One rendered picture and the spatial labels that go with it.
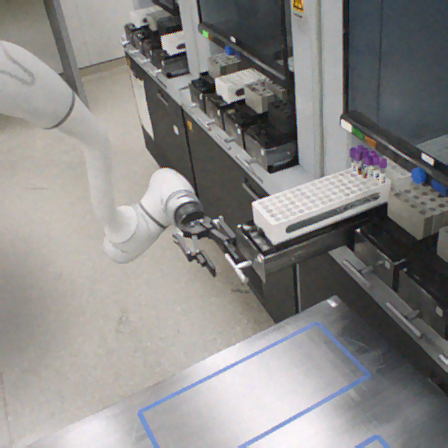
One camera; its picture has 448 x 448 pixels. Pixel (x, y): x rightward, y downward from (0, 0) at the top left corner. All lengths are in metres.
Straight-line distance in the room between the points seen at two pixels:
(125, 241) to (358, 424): 0.82
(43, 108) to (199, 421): 0.63
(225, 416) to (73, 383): 1.29
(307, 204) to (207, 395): 0.49
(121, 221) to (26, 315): 1.11
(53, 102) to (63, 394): 1.25
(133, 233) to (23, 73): 0.55
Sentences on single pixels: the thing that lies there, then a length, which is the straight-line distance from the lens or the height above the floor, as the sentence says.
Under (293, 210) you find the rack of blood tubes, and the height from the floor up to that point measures 0.87.
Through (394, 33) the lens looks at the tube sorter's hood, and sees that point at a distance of 1.11.
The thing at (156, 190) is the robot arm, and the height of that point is 0.78.
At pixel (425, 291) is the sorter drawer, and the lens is 1.13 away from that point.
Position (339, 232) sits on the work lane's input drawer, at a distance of 1.27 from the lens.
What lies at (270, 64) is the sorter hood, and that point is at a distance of 1.59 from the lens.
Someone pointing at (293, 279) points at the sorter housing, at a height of 0.43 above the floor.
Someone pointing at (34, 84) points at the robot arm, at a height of 1.21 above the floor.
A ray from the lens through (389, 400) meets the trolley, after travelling 0.94.
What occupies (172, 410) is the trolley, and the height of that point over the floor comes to 0.82.
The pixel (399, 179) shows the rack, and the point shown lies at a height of 0.86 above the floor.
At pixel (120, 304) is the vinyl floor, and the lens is 2.38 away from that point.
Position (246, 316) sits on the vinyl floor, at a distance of 2.22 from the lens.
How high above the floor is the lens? 1.57
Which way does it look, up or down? 36 degrees down
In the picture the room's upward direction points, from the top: 9 degrees counter-clockwise
